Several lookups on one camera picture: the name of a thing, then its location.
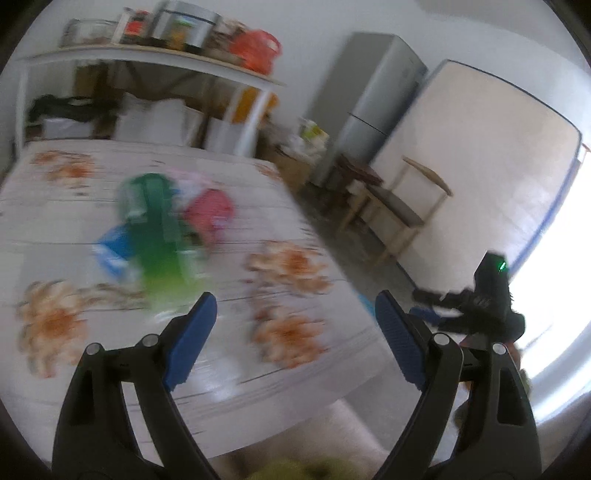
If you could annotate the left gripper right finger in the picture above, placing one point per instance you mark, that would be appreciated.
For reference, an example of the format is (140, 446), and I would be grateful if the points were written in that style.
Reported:
(473, 419)

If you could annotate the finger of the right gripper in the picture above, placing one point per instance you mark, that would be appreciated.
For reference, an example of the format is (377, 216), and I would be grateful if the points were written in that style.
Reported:
(427, 297)
(429, 316)

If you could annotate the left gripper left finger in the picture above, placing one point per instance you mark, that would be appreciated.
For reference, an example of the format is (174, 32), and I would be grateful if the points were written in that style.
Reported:
(119, 419)

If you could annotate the blue wrapper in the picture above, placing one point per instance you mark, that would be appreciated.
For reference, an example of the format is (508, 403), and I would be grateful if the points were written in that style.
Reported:
(114, 254)

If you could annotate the green plastic cup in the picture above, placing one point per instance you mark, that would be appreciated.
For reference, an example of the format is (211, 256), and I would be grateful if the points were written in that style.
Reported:
(171, 268)

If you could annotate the red drink can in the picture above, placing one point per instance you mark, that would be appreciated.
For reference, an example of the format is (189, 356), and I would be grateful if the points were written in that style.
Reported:
(209, 214)

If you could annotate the clear zip bag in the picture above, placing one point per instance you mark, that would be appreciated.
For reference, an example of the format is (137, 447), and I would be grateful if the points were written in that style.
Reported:
(188, 184)

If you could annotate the wooden chair dark seat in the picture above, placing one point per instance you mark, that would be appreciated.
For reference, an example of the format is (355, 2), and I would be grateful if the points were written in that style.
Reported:
(384, 200)

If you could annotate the white mattress with blue edge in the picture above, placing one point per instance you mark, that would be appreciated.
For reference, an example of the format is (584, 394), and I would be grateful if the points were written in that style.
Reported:
(507, 157)

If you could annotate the dark wooden stool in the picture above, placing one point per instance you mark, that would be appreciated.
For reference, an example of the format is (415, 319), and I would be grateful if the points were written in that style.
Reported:
(344, 173)

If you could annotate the cardboard box on floor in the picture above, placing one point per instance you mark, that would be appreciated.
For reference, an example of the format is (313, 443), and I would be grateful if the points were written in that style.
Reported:
(293, 171)

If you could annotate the white bags on box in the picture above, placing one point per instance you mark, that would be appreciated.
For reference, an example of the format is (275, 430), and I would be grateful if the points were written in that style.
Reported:
(310, 137)

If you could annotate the silver refrigerator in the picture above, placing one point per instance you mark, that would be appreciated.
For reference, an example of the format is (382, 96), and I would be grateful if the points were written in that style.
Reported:
(371, 85)

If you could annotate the white cardboard box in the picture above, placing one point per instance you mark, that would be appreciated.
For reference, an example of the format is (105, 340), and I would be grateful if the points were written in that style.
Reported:
(221, 137)

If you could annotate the yellow plastic bag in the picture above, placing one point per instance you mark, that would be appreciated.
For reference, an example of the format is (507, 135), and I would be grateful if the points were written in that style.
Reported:
(246, 102)

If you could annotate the orange plastic bag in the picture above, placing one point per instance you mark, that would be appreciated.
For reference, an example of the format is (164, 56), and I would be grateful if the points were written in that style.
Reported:
(257, 49)

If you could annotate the white sack under table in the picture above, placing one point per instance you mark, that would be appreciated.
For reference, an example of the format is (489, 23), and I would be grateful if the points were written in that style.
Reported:
(165, 122)

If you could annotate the silver rice cooker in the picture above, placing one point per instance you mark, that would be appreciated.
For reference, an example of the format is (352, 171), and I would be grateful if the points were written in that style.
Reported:
(183, 26)

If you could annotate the glass bowl on shelf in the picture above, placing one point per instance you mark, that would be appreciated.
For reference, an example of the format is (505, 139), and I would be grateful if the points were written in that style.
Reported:
(87, 31)

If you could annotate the red sauce jar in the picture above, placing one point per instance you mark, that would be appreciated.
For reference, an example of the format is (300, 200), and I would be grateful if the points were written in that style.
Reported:
(134, 30)

